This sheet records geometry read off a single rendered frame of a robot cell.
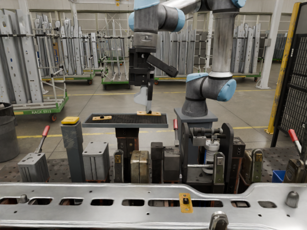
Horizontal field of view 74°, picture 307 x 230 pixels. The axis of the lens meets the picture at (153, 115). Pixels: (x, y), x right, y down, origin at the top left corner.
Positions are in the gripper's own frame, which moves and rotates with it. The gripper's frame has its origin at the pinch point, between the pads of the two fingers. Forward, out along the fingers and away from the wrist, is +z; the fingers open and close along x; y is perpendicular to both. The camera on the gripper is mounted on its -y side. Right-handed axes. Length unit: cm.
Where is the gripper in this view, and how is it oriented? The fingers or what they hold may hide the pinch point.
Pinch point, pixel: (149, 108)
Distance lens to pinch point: 71.5
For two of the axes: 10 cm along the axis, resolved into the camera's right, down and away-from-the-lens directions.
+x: 1.0, 3.1, -9.5
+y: -9.9, -0.1, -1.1
